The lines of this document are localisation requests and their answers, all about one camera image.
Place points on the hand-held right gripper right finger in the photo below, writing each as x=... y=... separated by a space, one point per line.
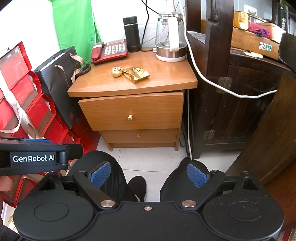
x=196 y=175

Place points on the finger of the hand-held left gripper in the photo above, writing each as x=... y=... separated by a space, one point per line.
x=37 y=140

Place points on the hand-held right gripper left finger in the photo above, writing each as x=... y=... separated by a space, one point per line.
x=100 y=175

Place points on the large wooden drawer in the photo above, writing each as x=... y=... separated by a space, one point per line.
x=104 y=111

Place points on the gold foil ball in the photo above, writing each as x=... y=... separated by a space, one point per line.
x=116 y=72

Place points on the gold foil packet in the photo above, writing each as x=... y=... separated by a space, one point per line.
x=136 y=74

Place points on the person's left forearm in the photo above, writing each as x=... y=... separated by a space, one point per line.
x=7 y=234

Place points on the small wooden drawer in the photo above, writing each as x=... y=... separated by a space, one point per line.
x=157 y=135

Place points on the cream knob of large drawer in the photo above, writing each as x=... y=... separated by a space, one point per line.
x=130 y=117

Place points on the person's left hand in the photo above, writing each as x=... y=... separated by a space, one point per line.
x=5 y=184

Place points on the black shoe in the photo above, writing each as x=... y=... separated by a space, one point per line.
x=138 y=187

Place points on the brass hinge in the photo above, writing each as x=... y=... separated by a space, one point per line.
x=209 y=134
x=225 y=84

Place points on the black paper gift bag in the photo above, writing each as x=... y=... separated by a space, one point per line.
x=57 y=85

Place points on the dark wooden cabinet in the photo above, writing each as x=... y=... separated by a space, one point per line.
x=242 y=111

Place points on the row of red gift bags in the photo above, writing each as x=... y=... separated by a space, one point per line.
x=13 y=62

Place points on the brown wooden panel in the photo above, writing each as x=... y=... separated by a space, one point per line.
x=272 y=139

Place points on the wooden nightstand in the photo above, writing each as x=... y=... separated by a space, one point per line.
x=161 y=76

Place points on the green plastic bag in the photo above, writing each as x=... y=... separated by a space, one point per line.
x=74 y=30

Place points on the red telephone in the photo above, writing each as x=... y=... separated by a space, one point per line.
x=115 y=49

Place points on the glass electric kettle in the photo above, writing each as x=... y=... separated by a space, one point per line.
x=171 y=54

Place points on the white paper sheet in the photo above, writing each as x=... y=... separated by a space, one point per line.
x=253 y=54

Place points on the patterned mat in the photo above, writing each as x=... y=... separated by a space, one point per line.
x=197 y=37

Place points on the black thermos bottle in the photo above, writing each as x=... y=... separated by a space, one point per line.
x=131 y=34

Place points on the wooden tea tray box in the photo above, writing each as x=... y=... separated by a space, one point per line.
x=247 y=41

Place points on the dark curved chair back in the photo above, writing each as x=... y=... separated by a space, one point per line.
x=288 y=47

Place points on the purple pink cloth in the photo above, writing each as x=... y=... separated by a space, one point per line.
x=259 y=30

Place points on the black box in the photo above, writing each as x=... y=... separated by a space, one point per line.
x=282 y=16

